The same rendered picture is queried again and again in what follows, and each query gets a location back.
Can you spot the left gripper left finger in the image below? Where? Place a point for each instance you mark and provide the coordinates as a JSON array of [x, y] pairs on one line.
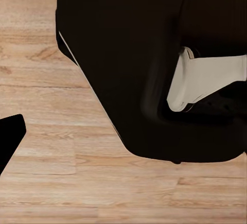
[[12, 131]]

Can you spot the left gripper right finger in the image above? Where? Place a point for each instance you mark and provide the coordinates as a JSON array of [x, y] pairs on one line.
[[239, 130]]

